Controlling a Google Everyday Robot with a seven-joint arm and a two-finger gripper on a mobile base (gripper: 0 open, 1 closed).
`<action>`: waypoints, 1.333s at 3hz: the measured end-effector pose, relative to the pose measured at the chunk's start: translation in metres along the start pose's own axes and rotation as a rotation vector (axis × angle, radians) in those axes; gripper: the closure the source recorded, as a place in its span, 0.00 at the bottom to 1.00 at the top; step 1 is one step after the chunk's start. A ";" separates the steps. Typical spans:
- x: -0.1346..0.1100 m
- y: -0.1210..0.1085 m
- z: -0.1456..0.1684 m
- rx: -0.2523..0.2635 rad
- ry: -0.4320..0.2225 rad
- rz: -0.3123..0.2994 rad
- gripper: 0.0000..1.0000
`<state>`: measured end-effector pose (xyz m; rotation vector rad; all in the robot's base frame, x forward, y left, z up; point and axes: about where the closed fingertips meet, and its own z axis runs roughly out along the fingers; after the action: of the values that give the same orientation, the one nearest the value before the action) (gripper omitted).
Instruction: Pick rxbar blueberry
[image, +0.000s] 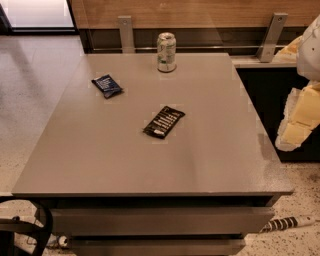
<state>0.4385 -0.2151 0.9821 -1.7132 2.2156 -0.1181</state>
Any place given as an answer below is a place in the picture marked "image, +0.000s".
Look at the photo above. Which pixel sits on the black chair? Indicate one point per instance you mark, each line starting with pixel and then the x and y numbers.
pixel 8 227

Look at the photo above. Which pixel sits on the grey table with drawers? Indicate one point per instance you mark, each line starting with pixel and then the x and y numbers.
pixel 117 191

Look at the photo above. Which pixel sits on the black snack bar wrapper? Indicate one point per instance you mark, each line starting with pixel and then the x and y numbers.
pixel 163 122

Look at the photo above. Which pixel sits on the left metal wall bracket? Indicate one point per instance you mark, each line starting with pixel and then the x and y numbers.
pixel 126 34

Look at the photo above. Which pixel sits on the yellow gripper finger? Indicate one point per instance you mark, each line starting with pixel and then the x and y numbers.
pixel 301 117
pixel 289 52

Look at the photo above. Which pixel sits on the metal rail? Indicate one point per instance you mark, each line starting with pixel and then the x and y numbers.
pixel 183 48

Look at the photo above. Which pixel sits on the right metal wall bracket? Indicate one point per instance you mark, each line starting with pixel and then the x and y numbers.
pixel 267 48

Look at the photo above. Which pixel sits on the metal wall bracket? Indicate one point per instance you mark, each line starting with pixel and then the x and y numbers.
pixel 126 34
pixel 267 48

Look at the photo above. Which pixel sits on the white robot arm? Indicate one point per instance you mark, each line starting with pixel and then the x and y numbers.
pixel 308 54

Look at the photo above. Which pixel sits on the green and white soda can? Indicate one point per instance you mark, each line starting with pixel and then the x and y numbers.
pixel 166 52

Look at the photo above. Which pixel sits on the blue rxbar blueberry wrapper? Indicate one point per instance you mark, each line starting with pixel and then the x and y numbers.
pixel 107 85

